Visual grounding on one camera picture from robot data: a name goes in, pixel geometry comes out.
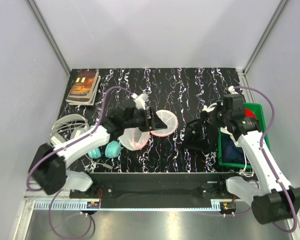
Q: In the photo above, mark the teal cat-ear headphones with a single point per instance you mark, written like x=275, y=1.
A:
x=112, y=150

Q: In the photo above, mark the black bra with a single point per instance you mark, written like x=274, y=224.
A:
x=200, y=135

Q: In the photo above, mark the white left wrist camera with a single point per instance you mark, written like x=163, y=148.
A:
x=140, y=100

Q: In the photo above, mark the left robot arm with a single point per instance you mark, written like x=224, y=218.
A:
x=50, y=165

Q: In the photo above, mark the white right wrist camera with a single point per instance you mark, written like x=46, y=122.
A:
x=232, y=90

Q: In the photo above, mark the red garment in bin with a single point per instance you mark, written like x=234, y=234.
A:
x=250, y=114

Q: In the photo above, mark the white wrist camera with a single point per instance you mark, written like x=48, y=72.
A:
x=232, y=90
x=140, y=100

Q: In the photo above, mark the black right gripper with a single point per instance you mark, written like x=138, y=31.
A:
x=211, y=117

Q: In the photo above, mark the green plastic bin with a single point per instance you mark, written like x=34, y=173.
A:
x=257, y=109

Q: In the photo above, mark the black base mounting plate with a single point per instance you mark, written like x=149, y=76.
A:
x=158, y=191

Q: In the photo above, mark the grey usb cable plug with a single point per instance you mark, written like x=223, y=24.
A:
x=107, y=166

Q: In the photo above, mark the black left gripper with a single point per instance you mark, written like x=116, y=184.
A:
x=155, y=122

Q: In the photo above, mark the blue garment in bin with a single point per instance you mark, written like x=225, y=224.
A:
x=230, y=153

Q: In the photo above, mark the white headphones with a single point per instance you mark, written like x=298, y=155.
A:
x=67, y=128

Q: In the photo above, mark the white pink mesh laundry bag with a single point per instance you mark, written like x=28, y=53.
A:
x=133, y=139

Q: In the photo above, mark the paperback book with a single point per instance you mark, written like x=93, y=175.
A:
x=84, y=89

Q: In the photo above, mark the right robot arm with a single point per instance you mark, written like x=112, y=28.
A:
x=275, y=199

